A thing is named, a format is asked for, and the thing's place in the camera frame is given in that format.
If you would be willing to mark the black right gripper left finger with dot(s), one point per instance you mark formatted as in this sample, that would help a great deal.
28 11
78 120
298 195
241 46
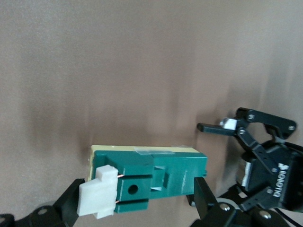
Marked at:
66 203

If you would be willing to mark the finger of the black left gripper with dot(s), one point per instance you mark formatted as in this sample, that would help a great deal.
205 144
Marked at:
213 128

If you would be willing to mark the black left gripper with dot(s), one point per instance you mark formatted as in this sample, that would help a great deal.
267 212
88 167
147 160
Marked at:
284 179

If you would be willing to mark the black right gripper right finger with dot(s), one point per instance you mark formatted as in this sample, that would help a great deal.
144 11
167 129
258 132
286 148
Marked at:
206 205

